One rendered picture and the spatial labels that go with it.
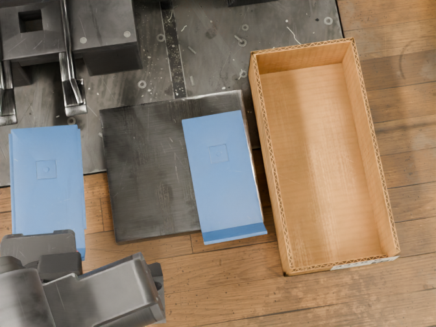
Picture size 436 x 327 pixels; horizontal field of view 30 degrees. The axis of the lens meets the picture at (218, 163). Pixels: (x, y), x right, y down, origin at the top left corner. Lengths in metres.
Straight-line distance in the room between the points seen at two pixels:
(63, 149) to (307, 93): 0.30
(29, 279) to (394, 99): 0.56
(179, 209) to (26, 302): 0.38
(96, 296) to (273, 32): 0.50
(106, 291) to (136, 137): 0.36
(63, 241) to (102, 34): 0.29
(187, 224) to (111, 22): 0.24
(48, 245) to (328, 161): 0.38
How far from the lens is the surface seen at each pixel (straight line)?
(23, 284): 0.58
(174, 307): 0.93
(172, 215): 0.93
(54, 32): 0.94
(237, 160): 0.94
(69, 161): 0.87
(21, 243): 0.74
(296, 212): 0.95
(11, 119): 0.91
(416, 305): 0.96
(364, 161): 0.96
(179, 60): 1.00
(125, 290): 0.62
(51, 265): 0.71
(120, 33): 0.93
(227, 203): 0.92
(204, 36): 1.01
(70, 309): 0.63
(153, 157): 0.94
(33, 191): 0.87
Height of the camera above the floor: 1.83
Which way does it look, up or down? 75 degrees down
